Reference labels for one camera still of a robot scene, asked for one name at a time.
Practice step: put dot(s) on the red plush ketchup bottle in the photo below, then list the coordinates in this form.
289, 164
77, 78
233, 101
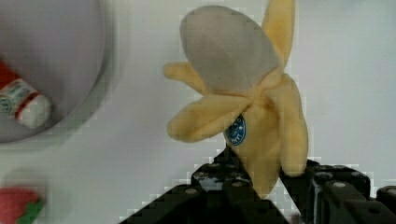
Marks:
21, 101

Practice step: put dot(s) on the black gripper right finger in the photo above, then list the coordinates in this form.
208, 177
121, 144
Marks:
336, 194

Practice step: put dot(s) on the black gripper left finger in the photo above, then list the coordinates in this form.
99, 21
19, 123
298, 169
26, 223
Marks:
220, 192

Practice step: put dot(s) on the yellow plush peeled banana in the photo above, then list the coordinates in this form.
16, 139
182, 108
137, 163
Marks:
238, 67

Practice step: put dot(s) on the red plush strawberry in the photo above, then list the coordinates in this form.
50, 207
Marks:
19, 206

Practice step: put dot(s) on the grey round plate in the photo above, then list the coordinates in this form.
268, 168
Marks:
58, 47

